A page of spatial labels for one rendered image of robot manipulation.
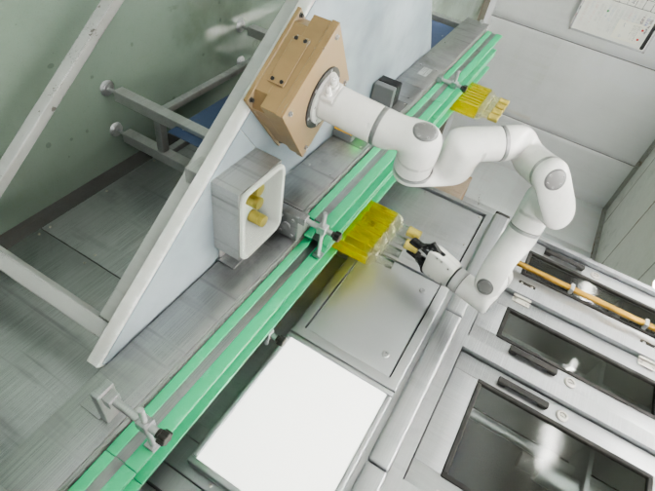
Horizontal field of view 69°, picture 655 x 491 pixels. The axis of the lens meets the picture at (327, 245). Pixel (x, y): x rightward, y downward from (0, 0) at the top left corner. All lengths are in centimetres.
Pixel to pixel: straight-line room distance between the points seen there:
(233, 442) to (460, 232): 112
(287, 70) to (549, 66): 633
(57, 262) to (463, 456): 130
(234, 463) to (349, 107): 87
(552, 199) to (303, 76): 64
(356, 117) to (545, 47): 616
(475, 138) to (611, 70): 610
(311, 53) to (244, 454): 93
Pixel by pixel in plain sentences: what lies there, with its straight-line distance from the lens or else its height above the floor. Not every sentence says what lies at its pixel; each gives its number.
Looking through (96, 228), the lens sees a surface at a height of 23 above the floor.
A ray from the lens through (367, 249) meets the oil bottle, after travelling 143.
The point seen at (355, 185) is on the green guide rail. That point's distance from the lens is 147.
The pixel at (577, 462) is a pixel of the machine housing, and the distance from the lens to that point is 155.
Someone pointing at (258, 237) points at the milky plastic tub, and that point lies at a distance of 128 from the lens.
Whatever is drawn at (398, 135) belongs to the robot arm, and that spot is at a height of 107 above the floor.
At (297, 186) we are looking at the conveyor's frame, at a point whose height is 81.
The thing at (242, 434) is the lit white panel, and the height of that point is 105.
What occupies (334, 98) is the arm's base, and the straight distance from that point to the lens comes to 116.
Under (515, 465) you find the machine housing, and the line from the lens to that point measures 146.
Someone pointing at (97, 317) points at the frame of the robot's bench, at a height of 66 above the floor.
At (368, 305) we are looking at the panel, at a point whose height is 113.
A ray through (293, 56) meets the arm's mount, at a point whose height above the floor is 81.
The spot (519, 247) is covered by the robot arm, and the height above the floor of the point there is 143.
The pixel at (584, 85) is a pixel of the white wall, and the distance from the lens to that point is 731.
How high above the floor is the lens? 133
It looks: 15 degrees down
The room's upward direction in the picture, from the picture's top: 118 degrees clockwise
